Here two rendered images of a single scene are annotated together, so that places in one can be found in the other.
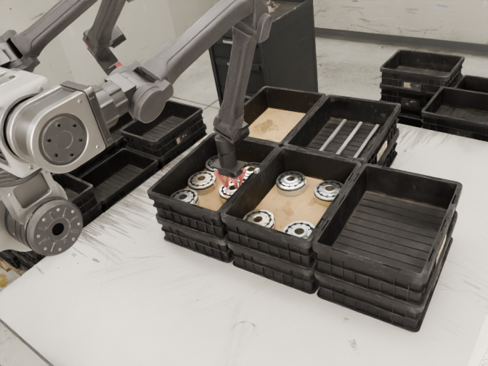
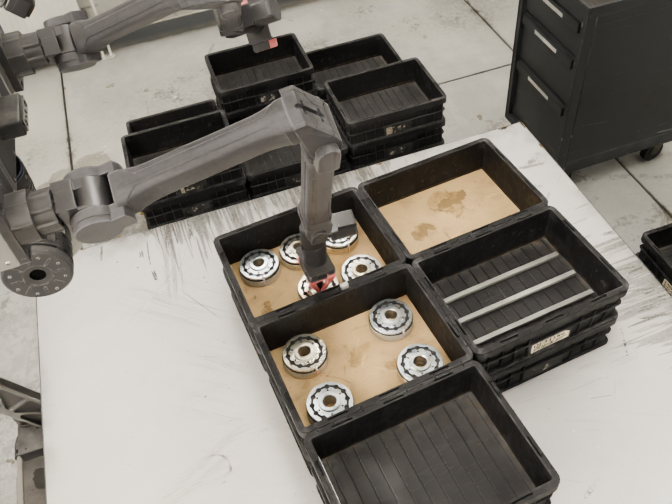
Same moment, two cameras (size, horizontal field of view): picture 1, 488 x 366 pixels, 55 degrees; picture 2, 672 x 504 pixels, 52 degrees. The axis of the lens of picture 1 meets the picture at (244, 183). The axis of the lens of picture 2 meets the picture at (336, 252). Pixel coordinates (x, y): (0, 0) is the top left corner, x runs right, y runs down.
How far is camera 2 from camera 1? 80 cm
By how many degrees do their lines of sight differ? 27
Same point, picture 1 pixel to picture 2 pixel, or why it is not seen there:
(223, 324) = (204, 445)
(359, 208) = (437, 411)
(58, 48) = not seen: outside the picture
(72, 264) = (131, 266)
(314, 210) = (383, 377)
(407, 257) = not seen: outside the picture
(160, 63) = (127, 183)
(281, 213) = (344, 356)
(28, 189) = not seen: hidden behind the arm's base
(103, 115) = (15, 236)
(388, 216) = (459, 448)
